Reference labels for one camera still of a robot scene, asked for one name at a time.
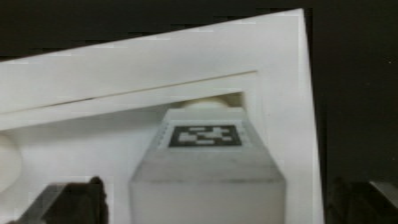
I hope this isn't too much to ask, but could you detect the white U-shaped obstacle fence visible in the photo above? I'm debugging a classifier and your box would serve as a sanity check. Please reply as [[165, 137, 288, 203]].
[[0, 10, 323, 224]]

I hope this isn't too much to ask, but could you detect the white square tabletop part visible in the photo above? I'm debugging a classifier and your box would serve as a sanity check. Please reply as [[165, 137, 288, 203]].
[[0, 106, 176, 224]]

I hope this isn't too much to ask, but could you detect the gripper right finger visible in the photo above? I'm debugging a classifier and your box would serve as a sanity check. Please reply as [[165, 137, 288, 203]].
[[325, 178, 398, 224]]

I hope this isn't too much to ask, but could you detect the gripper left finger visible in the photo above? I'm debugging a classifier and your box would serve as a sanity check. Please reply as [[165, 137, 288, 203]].
[[23, 177, 108, 224]]

